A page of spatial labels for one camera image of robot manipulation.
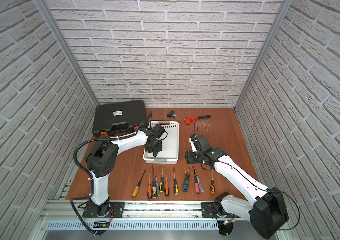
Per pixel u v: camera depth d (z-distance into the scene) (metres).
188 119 1.11
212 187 0.80
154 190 0.78
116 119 1.05
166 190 0.78
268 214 0.39
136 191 0.79
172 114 1.14
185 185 0.80
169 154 0.97
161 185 0.81
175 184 0.81
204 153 0.61
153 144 0.80
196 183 0.82
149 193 0.77
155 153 0.92
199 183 0.83
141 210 0.75
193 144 0.66
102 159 0.51
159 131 0.77
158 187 0.80
